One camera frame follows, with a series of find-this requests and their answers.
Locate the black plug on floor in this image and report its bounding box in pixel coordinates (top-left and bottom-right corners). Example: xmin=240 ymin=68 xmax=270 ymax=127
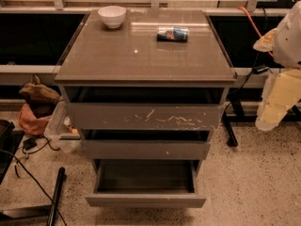
xmin=24 ymin=137 xmax=37 ymax=150

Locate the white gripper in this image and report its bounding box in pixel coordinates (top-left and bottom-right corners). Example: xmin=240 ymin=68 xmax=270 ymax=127
xmin=253 ymin=28 xmax=301 ymax=131

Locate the scratched grey top drawer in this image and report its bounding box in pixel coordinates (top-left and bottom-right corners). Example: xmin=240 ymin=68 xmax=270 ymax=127
xmin=66 ymin=87 xmax=224 ymax=131

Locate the grey drawer cabinet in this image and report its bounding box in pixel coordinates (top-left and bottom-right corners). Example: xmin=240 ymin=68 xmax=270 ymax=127
xmin=54 ymin=8 xmax=237 ymax=209

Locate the brown cloth bag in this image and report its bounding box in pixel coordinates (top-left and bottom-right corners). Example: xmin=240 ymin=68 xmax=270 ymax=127
xmin=19 ymin=74 xmax=60 ymax=105

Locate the black power adapter on rail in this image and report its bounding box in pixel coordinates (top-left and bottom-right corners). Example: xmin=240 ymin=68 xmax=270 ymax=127
xmin=252 ymin=65 xmax=269 ymax=74

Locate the orange cable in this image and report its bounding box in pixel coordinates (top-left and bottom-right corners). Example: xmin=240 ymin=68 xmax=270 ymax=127
xmin=238 ymin=5 xmax=275 ymax=58

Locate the black floor stand bar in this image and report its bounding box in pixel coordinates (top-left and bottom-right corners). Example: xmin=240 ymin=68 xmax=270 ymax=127
xmin=0 ymin=167 xmax=67 ymax=226

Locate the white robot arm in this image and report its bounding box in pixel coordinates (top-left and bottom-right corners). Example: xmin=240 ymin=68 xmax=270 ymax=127
xmin=253 ymin=2 xmax=301 ymax=131

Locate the orange cloth bag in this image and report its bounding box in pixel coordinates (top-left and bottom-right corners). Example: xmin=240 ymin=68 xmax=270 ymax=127
xmin=18 ymin=104 xmax=53 ymax=136

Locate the blue crushed soda can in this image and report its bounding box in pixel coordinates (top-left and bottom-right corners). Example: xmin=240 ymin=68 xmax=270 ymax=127
xmin=157 ymin=26 xmax=189 ymax=42

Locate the grey middle drawer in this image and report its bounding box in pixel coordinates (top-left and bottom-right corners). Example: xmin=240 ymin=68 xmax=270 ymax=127
xmin=82 ymin=130 xmax=211 ymax=160

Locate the clear plastic container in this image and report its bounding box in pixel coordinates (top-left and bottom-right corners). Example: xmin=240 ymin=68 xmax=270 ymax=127
xmin=44 ymin=101 xmax=81 ymax=153

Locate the black table leg frame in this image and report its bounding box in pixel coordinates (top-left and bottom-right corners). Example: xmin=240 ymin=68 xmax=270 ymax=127
xmin=222 ymin=95 xmax=301 ymax=147

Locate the grey bottom drawer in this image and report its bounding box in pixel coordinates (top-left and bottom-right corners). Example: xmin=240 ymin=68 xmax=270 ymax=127
xmin=86 ymin=160 xmax=206 ymax=208

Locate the black equipment left edge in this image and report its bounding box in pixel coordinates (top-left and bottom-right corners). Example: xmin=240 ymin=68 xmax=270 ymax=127
xmin=0 ymin=120 xmax=24 ymax=184

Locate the black floor cable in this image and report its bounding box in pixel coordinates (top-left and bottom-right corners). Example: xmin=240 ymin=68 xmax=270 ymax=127
xmin=0 ymin=149 xmax=68 ymax=226

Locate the white ceramic bowl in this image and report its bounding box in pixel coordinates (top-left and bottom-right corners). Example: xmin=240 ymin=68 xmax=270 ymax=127
xmin=98 ymin=6 xmax=126 ymax=28

